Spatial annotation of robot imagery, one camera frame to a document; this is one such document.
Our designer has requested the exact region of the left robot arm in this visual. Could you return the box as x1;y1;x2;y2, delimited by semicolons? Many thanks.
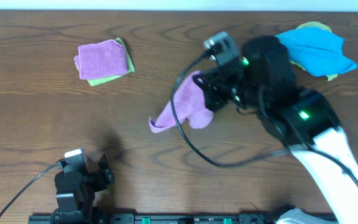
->
49;154;114;224

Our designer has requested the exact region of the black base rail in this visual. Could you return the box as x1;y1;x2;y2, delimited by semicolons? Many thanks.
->
27;212;284;224

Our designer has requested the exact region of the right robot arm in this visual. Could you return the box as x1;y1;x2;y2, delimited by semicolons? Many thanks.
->
193;32;358;223

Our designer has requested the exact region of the crumpled green cloth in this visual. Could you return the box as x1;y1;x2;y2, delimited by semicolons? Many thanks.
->
296;21;338;82

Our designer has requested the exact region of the blue microfiber cloth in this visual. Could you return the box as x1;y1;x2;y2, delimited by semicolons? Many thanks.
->
276;27;358;77

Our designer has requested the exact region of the camera cable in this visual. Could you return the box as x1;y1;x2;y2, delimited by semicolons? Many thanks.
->
170;51;358;212
0;160;65;224

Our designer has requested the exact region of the right camera cable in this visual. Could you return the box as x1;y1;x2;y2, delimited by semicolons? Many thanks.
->
170;51;358;212

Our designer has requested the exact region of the left camera cable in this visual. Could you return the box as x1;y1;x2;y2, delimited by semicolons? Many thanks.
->
0;160;65;224

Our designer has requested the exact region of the folded green cloth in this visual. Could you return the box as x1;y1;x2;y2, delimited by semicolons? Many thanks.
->
86;38;135;86

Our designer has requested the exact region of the purple microfiber cloth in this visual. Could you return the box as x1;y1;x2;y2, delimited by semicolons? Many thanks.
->
149;70;214;133

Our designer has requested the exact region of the folded purple cloth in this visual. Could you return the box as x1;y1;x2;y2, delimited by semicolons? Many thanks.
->
76;39;129;80

